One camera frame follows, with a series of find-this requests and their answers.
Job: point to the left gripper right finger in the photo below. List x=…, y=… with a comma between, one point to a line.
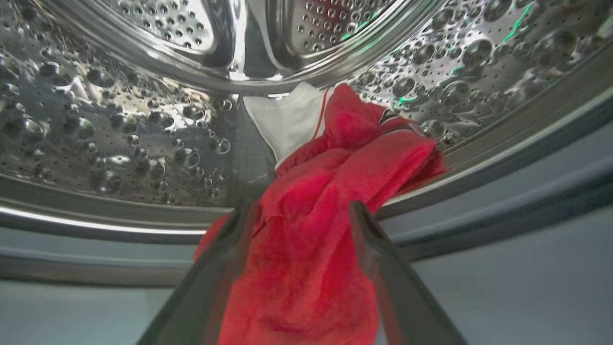
x=402, y=297

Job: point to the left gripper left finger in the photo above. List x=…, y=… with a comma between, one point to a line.
x=201, y=297

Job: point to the red basketball jersey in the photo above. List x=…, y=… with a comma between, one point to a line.
x=311, y=239

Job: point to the grey rubber door gasket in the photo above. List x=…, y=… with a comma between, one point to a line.
x=527, y=182

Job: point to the perforated steel washer drum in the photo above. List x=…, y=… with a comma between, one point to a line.
x=119, y=120

